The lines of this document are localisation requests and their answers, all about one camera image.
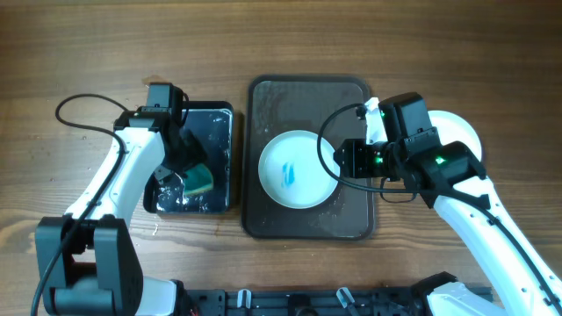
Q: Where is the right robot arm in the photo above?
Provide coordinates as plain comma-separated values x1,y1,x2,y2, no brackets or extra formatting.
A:
334,92,561,315

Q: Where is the white plate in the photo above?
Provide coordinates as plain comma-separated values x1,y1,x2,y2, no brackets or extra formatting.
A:
429,111,483,162
258,130,340,209

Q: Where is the green yellow sponge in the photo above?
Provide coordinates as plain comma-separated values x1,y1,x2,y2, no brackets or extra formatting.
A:
182,163,214,197

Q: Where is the black water basin tray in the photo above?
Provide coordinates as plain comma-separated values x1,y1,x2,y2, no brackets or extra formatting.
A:
143,101,234,214

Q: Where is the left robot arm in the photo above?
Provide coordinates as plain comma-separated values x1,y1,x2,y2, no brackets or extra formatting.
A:
31,83,213,315

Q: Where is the white plate top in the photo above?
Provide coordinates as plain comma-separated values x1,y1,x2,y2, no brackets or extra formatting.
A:
258,130,340,209

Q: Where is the dark brown serving tray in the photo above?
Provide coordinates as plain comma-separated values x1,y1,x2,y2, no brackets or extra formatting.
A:
241,75,376,241

